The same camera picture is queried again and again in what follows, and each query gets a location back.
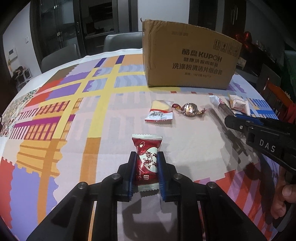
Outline red white candy packet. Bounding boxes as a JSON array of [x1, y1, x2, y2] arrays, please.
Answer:
[[132, 134, 163, 192]]

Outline person's right hand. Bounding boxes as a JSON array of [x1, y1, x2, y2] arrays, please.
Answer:
[[270, 167, 296, 219]]

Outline white silver snack packet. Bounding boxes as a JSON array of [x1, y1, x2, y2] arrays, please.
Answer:
[[228, 94, 251, 115]]

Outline dark long snack bar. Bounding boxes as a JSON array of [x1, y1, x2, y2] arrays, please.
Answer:
[[209, 95, 235, 116]]

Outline red wooden chair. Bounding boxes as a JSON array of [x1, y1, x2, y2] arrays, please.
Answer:
[[262, 78, 295, 124]]

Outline foil wrapped round candy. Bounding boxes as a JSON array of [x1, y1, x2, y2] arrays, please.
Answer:
[[171, 103, 206, 117]]

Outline white yellow cake packet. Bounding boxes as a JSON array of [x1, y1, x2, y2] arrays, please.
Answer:
[[144, 100, 174, 123]]

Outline colourful patterned tablecloth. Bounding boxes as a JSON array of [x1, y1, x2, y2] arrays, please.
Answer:
[[1, 51, 278, 240]]

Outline red foil balloons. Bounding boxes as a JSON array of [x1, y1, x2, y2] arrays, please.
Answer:
[[235, 31, 252, 52]]

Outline brown cardboard box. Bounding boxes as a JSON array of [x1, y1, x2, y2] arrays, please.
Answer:
[[142, 20, 242, 89]]

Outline grey chair middle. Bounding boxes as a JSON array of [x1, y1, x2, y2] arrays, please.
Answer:
[[103, 32, 142, 52]]

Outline grey chair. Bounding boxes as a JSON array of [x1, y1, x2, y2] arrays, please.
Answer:
[[103, 32, 142, 52], [41, 44, 80, 73]]

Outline grey chair left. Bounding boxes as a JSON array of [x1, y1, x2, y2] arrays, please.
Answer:
[[41, 44, 80, 73]]

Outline shoe rack with shoes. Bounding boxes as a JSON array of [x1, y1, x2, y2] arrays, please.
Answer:
[[11, 66, 32, 91]]

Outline white intercom panel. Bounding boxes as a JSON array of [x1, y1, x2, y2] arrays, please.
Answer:
[[8, 48, 18, 61]]

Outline black glass sliding door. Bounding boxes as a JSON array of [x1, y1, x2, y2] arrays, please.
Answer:
[[30, 0, 138, 64]]

